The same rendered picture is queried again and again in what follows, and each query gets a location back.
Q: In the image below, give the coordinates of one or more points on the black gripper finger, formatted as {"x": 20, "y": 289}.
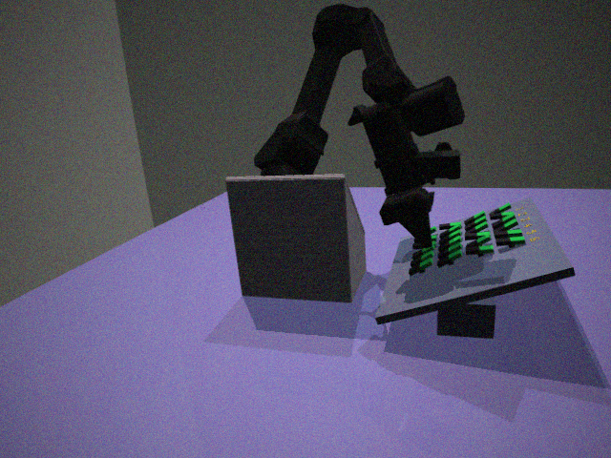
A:
{"x": 419, "y": 228}
{"x": 431, "y": 195}

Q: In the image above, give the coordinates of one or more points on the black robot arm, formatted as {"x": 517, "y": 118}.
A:
{"x": 298, "y": 142}

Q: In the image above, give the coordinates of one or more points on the grey switch panel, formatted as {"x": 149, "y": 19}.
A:
{"x": 471, "y": 261}

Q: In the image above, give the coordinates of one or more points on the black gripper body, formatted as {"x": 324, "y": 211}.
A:
{"x": 404, "y": 199}

